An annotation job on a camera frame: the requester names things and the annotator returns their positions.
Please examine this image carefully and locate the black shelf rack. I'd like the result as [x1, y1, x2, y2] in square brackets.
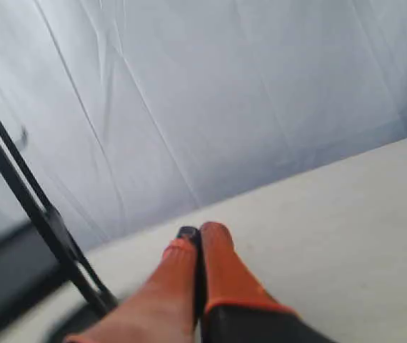
[0, 121, 117, 332]

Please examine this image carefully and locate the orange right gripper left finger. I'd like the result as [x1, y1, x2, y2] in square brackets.
[64, 227, 198, 342]

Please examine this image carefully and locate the white backdrop cloth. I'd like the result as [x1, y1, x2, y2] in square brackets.
[0, 1, 407, 249]

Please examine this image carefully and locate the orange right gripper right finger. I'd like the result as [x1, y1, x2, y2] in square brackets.
[199, 221, 308, 343]

